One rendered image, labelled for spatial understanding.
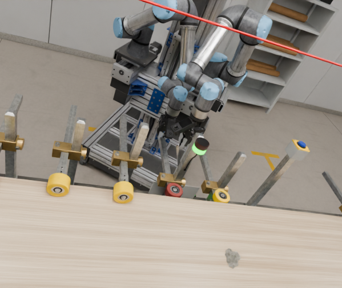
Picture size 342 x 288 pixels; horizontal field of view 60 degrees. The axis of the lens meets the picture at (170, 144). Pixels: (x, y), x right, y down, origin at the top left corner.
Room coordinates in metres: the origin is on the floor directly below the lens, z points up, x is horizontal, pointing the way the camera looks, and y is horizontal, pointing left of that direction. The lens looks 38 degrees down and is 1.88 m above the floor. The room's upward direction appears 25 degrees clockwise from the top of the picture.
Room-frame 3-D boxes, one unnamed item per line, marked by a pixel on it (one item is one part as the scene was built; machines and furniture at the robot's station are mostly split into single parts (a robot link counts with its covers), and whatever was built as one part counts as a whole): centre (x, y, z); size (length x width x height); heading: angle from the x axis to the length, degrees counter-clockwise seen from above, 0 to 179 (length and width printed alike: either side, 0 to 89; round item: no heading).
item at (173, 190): (0.96, -0.11, 0.85); 0.08 x 0.08 x 0.11
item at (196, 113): (1.15, -0.06, 1.23); 0.08 x 0.08 x 0.05
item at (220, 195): (1.06, -0.34, 0.85); 0.08 x 0.08 x 0.11
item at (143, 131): (0.97, 0.13, 0.93); 0.04 x 0.04 x 0.48; 23
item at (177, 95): (1.36, 0.07, 1.12); 0.09 x 0.08 x 0.11; 52
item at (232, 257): (0.75, -0.42, 0.91); 0.09 x 0.07 x 0.02; 170
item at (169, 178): (1.06, -0.08, 0.85); 0.14 x 0.06 x 0.05; 113
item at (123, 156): (0.96, 0.15, 0.95); 0.14 x 0.06 x 0.05; 113
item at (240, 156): (1.17, -0.33, 0.87); 0.04 x 0.04 x 0.48; 23
